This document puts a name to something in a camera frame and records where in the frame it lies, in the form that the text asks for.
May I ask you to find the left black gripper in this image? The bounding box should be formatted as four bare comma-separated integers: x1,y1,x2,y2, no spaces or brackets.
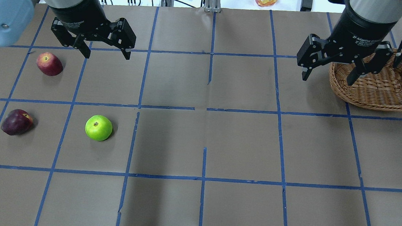
50,0,136,60

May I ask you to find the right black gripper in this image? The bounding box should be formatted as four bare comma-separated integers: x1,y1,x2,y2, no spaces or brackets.
297,8,394,86

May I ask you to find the red yellow apple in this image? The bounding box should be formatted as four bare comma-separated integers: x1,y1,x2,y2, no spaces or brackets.
36,52,63,76

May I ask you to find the green apple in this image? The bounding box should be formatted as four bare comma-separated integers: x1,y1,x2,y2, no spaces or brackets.
84,114,113,141

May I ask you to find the dark red apple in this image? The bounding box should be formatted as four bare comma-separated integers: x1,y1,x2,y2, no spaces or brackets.
1,109,34,136

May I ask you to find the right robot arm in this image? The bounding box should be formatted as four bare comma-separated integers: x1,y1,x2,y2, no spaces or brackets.
297,0,402,86

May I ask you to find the wicker basket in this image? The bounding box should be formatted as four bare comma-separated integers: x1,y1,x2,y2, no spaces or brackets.
329,57,402,112

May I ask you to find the black power adapter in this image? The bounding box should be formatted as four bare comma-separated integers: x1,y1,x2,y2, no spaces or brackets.
299,0,314,12

